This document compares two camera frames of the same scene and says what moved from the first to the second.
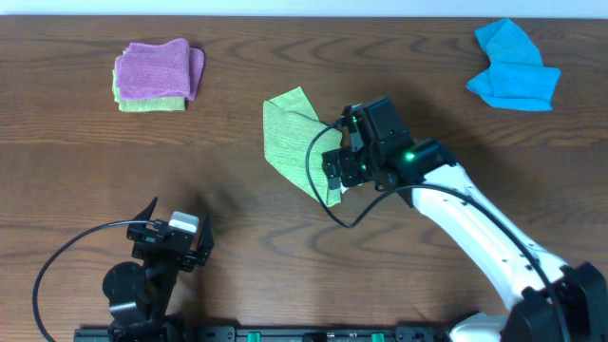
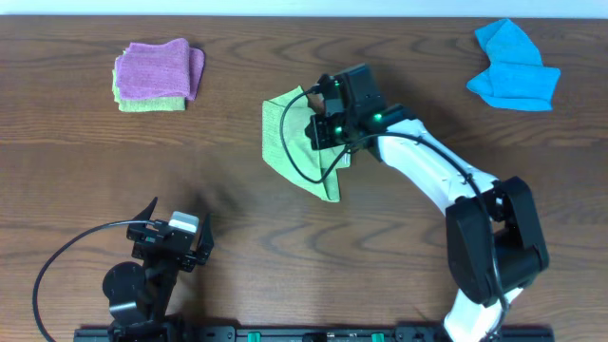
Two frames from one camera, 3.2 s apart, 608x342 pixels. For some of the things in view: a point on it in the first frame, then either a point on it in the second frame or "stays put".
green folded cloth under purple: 174,103 stays put
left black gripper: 205,247 stays put
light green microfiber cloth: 291,124 stays put
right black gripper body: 354,166 → 331,131
